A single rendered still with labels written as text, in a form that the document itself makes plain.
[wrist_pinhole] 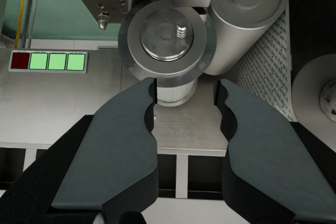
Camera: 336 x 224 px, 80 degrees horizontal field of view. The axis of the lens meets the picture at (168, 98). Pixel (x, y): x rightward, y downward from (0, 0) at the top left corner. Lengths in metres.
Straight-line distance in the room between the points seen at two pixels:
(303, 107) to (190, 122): 0.35
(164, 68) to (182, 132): 0.35
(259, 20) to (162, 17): 0.15
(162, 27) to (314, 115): 0.24
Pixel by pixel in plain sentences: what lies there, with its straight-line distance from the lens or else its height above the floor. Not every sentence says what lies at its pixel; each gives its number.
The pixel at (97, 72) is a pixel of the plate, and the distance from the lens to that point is 0.68.
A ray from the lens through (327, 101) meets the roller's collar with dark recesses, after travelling 0.34.
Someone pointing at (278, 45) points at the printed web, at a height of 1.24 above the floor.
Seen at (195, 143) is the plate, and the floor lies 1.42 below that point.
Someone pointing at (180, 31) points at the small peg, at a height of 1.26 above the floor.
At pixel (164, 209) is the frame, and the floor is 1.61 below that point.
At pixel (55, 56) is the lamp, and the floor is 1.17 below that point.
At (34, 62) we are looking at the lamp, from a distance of 0.77.
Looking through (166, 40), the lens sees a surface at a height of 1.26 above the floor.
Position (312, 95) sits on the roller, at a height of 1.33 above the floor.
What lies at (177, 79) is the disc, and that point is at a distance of 0.29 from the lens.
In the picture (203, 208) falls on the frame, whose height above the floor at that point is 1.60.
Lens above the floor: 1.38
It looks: 9 degrees down
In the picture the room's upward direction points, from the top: 178 degrees counter-clockwise
